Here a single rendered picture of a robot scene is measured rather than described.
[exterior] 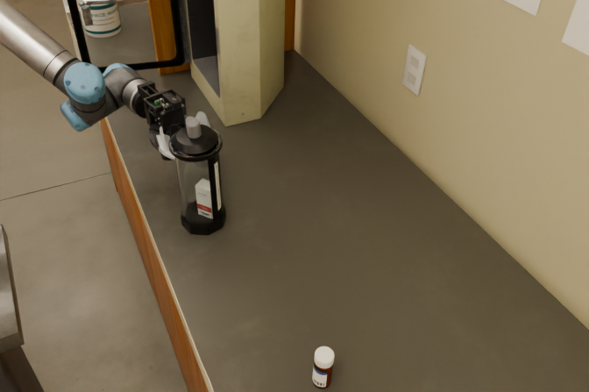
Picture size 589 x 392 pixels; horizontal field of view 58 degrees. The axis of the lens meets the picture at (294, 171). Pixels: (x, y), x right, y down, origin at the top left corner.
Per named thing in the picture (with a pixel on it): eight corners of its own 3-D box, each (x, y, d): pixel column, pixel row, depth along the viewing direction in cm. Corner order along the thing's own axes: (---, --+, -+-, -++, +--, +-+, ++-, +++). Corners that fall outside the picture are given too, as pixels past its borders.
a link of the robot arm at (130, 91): (124, 113, 125) (156, 102, 129) (134, 122, 122) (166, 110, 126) (119, 84, 120) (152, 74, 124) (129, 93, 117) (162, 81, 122)
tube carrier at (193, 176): (237, 218, 123) (232, 143, 110) (196, 240, 117) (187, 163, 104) (209, 195, 129) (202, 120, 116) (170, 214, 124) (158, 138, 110)
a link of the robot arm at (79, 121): (53, 95, 115) (98, 69, 119) (59, 111, 125) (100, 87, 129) (75, 124, 115) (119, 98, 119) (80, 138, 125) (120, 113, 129)
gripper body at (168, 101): (155, 110, 110) (127, 88, 117) (160, 145, 115) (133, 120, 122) (188, 98, 114) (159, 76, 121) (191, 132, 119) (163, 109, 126)
